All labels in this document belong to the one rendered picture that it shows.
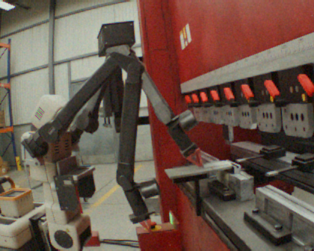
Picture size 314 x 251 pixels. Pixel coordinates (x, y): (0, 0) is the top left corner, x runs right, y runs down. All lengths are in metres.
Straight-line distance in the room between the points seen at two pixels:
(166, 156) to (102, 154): 6.63
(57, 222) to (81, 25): 8.16
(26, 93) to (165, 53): 7.85
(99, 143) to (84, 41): 2.75
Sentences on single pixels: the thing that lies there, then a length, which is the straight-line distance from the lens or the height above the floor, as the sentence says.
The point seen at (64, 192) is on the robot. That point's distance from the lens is 1.42.
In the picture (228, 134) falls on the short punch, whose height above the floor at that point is 1.13.
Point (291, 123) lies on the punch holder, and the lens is 0.81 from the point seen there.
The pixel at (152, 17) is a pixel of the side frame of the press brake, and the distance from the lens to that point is 2.42.
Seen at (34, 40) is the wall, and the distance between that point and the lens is 10.05.
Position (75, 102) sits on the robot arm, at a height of 1.32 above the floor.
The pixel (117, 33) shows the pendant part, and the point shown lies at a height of 1.84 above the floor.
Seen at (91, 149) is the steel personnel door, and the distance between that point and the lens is 9.02.
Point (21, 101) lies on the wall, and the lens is 10.03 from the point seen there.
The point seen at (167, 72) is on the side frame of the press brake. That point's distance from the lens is 2.35.
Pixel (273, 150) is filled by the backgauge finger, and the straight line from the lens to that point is 1.57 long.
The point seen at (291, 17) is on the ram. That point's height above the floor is 1.46.
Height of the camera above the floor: 1.28
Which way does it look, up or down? 3 degrees down
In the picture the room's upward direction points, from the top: 6 degrees counter-clockwise
